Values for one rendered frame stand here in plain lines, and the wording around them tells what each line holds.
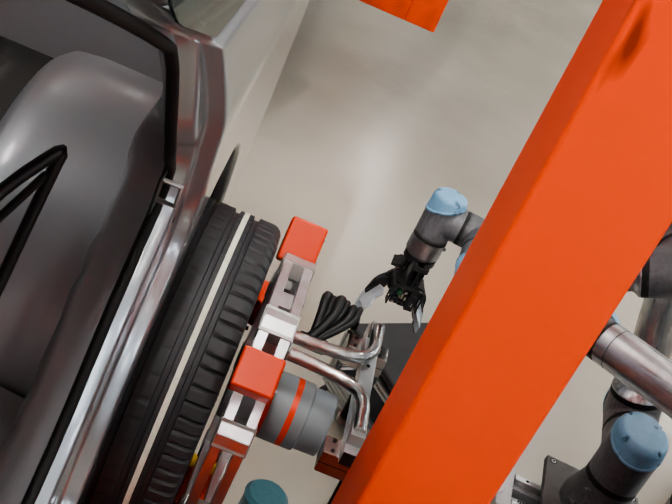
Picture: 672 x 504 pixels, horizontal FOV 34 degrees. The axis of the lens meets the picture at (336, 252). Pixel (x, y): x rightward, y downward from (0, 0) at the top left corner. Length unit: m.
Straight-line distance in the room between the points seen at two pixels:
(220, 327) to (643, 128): 0.90
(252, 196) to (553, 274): 3.35
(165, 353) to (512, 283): 0.74
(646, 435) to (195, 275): 0.99
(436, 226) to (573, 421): 2.09
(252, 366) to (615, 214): 0.78
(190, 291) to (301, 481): 1.55
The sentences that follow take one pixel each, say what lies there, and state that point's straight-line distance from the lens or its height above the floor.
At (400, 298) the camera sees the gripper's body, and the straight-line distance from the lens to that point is 2.36.
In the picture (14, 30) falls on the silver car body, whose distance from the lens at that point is 3.07.
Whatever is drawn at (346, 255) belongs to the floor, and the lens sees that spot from 4.48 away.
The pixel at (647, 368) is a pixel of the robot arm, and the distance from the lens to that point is 1.82.
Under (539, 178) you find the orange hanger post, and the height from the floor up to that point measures 1.75.
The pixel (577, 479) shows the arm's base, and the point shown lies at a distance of 2.43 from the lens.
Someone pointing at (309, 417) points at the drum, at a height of 0.89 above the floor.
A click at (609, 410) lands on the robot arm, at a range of 2.46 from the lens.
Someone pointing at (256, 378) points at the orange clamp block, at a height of 1.10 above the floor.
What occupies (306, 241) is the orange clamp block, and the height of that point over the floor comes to 1.13.
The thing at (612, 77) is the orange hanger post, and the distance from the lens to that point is 1.22.
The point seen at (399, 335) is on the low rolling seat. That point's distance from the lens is 3.53.
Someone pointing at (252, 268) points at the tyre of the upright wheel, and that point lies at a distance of 1.96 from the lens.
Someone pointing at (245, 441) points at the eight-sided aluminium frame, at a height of 0.97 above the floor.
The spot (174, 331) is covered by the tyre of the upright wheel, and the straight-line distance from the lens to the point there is 1.89.
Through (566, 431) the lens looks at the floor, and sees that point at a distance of 4.19.
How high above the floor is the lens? 2.22
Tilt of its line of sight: 30 degrees down
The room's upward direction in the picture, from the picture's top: 25 degrees clockwise
